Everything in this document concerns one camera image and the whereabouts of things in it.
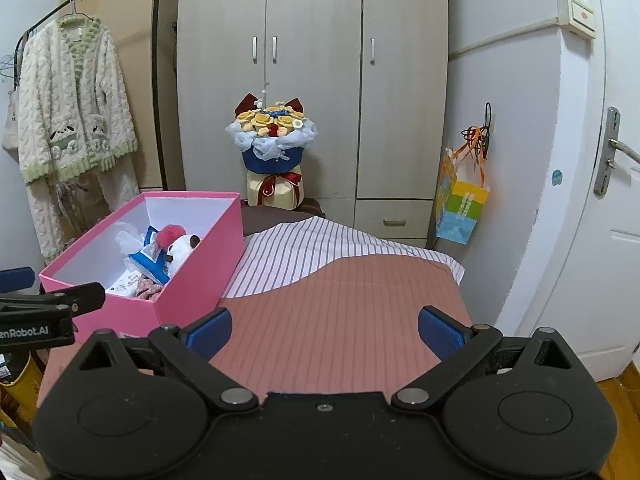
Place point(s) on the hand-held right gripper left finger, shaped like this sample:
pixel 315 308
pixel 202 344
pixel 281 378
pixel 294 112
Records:
pixel 207 334

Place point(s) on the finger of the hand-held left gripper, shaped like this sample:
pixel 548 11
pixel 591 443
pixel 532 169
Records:
pixel 85 297
pixel 20 280

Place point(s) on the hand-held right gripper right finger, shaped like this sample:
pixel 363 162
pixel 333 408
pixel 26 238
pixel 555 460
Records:
pixel 442 332

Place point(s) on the white pack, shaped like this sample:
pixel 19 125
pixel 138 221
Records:
pixel 122 285

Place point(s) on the pink cardboard box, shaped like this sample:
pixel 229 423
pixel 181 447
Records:
pixel 195 280

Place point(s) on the pink floral cloth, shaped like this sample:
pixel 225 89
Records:
pixel 149 291

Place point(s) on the blue wet wipes pack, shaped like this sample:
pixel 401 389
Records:
pixel 147 260

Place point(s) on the white fluffy plush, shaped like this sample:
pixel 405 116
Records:
pixel 129 237

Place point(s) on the panda plush toy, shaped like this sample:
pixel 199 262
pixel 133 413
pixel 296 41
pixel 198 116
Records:
pixel 182 255

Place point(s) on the strawberry plush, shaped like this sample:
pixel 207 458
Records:
pixel 171 235

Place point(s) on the colourful paper gift bag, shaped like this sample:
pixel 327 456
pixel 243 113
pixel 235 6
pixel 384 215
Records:
pixel 460 205

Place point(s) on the white tote bag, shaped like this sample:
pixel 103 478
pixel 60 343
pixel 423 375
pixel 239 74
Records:
pixel 10 130

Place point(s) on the cream knitted cardigan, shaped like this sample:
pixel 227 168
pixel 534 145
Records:
pixel 70 100

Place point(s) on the white door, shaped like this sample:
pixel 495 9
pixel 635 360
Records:
pixel 620 270

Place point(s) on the round teal sticker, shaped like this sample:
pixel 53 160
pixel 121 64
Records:
pixel 556 177

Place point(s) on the yellow flower bouquet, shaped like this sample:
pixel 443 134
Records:
pixel 272 132

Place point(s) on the black metal clothes rack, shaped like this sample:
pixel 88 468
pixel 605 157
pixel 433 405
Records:
pixel 159 60

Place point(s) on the light wooden board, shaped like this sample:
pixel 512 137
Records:
pixel 130 15

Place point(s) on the beige wooden wardrobe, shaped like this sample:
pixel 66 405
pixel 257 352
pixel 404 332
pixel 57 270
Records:
pixel 310 60

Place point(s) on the black wall hook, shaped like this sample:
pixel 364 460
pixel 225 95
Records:
pixel 488 120

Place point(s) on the beige wall box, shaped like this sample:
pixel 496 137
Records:
pixel 577 14

